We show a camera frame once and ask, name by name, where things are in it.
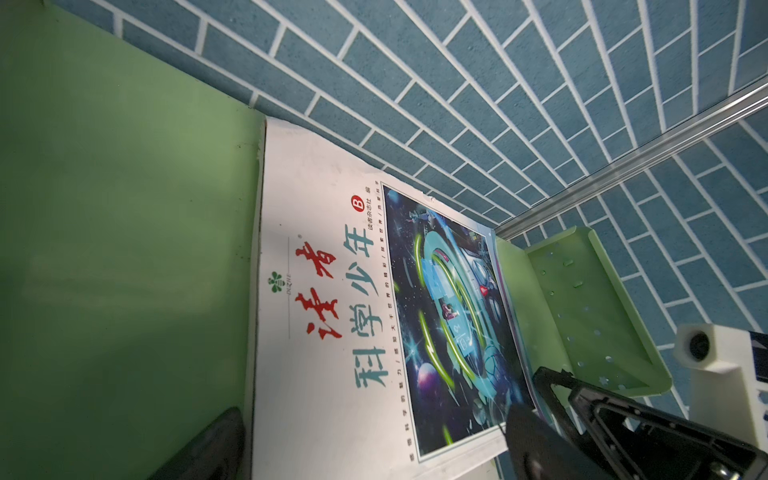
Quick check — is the space cover science magazine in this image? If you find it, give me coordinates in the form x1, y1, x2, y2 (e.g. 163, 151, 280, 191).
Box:
251, 118, 535, 479

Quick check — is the green wooden shelf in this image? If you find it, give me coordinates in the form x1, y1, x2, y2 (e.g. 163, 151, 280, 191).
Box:
0, 0, 673, 480

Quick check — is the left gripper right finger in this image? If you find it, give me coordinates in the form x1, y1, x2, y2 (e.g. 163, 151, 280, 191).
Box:
504, 405, 600, 480

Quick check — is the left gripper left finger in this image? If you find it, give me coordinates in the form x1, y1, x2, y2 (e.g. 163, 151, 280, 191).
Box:
150, 407, 245, 480

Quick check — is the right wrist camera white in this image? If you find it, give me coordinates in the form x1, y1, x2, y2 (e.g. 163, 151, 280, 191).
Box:
674, 324, 767, 451

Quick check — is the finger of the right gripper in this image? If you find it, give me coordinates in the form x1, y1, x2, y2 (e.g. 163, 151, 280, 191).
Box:
566, 383, 768, 475
533, 367, 606, 438

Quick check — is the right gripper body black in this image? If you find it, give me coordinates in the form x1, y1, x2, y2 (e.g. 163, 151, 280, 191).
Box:
623, 422, 767, 479

